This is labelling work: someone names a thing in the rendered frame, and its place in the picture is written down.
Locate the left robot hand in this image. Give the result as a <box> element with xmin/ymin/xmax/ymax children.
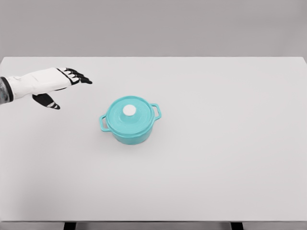
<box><xmin>26</xmin><ymin>67</ymin><xmax>93</xmax><ymax>110</ymax></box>

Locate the turquoise pot with handles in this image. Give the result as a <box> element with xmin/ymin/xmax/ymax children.
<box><xmin>99</xmin><ymin>103</ymin><xmax>162</xmax><ymax>145</ymax></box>

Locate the turquoise pot lid white knob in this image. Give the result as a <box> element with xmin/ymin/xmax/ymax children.
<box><xmin>106</xmin><ymin>95</ymin><xmax>155</xmax><ymax>138</ymax></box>

